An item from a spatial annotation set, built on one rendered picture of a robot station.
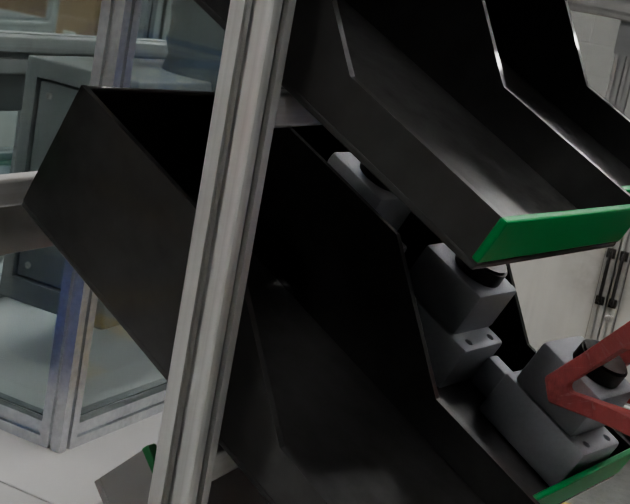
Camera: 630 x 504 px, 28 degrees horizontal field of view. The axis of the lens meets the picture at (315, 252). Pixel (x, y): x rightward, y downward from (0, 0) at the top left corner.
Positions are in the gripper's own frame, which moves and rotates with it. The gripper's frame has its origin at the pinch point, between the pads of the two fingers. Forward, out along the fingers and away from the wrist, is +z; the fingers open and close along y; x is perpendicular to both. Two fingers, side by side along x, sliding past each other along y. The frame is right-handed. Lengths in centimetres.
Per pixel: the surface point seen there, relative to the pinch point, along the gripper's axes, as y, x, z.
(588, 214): 15.7, -7.9, -9.8
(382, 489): 15.8, 3.0, 2.7
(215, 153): 26.3, -12.2, 0.6
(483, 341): 1.5, -3.0, 5.0
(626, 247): -336, -22, 154
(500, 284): 1.0, -6.0, 3.6
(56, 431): -28, 2, 81
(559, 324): -332, 1, 182
